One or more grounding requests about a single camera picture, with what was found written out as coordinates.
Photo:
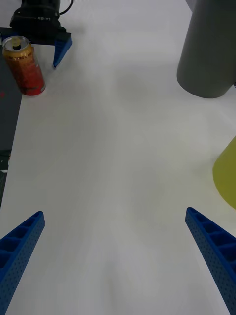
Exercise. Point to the grey plastic bin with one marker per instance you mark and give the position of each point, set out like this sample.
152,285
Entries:
209,54

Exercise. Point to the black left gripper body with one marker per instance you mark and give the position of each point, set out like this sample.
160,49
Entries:
37,27

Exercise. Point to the orange red drink can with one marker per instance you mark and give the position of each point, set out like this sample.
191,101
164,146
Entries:
25,71

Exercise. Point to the yellow-green plastic bin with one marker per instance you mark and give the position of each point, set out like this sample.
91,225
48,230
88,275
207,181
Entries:
227,177

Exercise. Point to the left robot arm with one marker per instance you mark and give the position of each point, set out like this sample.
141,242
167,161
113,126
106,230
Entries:
39,3

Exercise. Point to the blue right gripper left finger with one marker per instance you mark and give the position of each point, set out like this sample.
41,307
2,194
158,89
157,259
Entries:
23,246

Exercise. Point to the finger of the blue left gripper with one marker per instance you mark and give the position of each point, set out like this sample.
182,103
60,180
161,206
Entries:
61,50

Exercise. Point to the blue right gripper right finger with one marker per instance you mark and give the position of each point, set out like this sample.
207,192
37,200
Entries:
216,248

